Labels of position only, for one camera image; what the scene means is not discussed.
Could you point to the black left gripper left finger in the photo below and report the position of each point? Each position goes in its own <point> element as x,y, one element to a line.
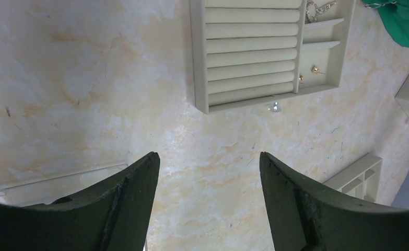
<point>114,213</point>

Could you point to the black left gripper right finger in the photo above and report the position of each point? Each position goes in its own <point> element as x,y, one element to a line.
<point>304,214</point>

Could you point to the beige ring roll tray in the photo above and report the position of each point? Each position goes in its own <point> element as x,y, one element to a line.
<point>248,53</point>

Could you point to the beige four-compartment tray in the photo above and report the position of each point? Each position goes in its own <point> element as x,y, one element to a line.
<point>360,179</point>

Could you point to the clear acrylic box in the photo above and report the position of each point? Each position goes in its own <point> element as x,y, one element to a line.
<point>47,191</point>

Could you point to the crystal tray knob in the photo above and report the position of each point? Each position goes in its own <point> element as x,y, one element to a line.
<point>275,107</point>

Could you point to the gold stud earring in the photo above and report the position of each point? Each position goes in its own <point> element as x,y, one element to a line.
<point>316,70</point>

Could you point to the green cloth with orange logo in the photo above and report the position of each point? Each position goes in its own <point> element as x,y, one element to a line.
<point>395,18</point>

